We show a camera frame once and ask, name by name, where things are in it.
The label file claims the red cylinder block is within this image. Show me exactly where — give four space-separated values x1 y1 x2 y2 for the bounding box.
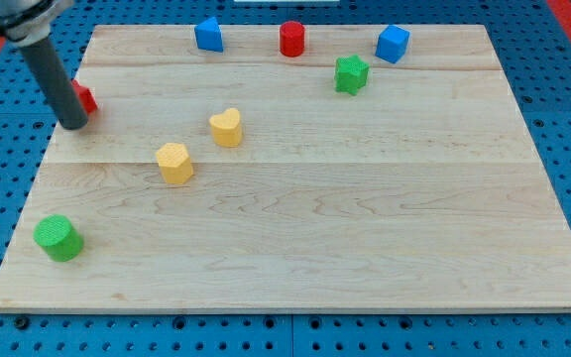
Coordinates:
280 21 305 58

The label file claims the green star block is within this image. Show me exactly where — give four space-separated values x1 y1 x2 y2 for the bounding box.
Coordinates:
334 55 370 96

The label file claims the yellow heart block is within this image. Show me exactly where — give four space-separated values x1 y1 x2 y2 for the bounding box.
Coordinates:
209 108 243 148

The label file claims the yellow hexagon block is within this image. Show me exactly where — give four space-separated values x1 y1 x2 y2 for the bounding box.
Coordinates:
156 143 194 184

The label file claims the light wooden board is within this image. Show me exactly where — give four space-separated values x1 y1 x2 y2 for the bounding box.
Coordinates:
0 25 571 314

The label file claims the blue cube block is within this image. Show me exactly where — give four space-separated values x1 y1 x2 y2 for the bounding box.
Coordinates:
375 25 410 63

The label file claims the red star block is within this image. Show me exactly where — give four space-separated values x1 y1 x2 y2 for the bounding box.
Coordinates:
71 79 98 114

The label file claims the green cylinder block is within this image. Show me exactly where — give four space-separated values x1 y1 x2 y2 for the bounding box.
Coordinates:
33 214 84 262

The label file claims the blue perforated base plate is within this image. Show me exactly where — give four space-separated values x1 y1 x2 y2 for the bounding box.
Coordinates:
0 1 571 356

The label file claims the blue triangle block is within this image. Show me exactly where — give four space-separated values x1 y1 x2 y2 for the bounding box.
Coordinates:
194 17 224 53

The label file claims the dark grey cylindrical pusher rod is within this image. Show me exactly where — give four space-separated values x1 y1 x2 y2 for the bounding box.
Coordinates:
20 37 88 130

